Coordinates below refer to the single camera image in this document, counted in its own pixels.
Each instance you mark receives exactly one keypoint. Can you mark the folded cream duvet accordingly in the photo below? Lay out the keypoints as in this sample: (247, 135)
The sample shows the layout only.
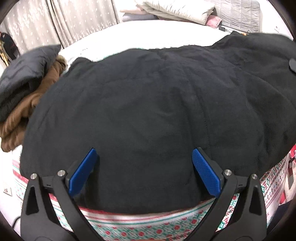
(193, 11)

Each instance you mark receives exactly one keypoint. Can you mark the patterned pink green blanket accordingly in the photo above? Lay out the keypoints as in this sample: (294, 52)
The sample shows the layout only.
(176, 225)

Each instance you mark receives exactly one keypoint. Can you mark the hanging dark clothes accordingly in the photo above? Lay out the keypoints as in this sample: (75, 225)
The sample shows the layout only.
(9, 46)

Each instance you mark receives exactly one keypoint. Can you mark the large black coat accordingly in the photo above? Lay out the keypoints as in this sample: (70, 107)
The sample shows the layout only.
(144, 111)

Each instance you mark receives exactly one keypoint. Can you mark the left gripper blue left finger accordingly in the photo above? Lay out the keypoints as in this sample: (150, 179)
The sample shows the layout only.
(38, 218)

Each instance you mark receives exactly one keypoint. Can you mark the pink pillow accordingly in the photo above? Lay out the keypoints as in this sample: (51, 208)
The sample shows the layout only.
(213, 21)

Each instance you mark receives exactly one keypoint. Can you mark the folded brown garment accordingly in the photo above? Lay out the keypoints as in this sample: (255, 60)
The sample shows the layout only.
(13, 128)

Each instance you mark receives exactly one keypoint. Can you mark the grey dotted curtain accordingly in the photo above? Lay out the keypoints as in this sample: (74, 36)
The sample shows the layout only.
(34, 23)

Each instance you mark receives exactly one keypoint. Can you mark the pink folded cloth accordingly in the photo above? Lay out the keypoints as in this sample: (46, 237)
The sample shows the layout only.
(134, 11)

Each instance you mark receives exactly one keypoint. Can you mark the grey padded headboard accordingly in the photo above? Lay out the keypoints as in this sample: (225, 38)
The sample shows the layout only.
(242, 15)

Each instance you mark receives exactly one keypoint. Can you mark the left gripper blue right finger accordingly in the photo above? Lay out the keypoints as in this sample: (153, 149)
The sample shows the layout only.
(238, 211)

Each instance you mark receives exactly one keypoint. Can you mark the folded black quilted jacket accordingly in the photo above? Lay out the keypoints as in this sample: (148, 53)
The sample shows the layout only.
(24, 75)

